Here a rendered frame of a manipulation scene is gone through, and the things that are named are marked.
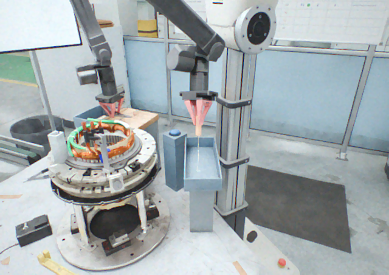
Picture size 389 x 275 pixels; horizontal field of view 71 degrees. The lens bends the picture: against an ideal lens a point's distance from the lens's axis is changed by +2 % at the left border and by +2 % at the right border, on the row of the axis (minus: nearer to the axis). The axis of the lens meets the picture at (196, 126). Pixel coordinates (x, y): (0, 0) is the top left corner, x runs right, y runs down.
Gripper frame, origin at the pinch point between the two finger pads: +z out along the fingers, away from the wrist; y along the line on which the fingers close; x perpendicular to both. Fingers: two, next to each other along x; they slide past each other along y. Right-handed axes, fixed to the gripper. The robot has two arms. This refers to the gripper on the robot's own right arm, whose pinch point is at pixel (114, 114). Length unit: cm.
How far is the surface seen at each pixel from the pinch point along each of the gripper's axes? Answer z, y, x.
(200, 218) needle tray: 25, 15, 44
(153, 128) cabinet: 8.6, -9.1, 11.5
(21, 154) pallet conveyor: 32, 4, -65
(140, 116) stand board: 3.4, -7.9, 6.6
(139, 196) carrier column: 12.2, 25.5, 27.7
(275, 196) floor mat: 114, -106, 56
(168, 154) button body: 14.9, -1.8, 22.1
